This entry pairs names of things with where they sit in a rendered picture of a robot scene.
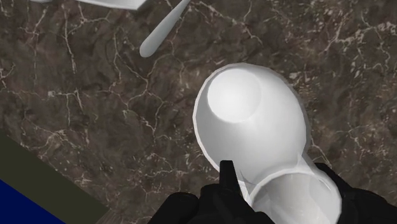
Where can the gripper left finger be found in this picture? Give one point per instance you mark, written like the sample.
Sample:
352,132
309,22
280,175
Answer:
217,201

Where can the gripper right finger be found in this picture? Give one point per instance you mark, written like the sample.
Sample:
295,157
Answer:
363,201

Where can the white flat plate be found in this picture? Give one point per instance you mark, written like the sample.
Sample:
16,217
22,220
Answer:
118,3

